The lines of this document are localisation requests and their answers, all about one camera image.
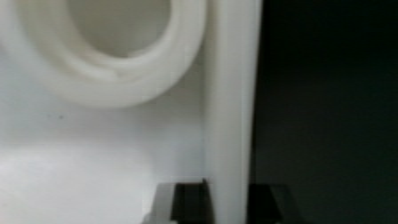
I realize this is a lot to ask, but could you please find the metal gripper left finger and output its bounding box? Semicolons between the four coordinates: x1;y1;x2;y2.
140;179;213;224

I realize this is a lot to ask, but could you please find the white square tabletop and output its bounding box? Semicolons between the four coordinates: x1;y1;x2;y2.
0;0;261;224

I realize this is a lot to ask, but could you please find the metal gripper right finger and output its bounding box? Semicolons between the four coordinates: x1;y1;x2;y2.
247;184;305;224

